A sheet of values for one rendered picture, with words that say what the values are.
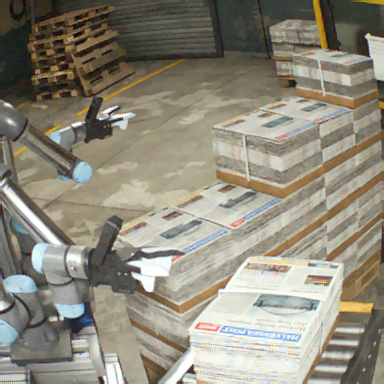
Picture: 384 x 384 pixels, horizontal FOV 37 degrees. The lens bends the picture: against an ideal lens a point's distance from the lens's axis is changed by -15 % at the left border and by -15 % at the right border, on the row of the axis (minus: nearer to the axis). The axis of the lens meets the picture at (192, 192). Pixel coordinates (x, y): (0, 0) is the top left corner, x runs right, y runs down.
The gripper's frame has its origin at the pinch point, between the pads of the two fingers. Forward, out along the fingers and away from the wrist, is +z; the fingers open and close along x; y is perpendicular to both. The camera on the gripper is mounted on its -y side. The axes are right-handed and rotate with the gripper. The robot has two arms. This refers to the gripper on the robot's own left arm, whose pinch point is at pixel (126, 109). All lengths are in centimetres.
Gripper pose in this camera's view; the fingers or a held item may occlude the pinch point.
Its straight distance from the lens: 244.9
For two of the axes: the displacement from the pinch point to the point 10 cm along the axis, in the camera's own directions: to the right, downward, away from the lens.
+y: 0.4, 8.7, 4.9
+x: 5.9, 3.7, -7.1
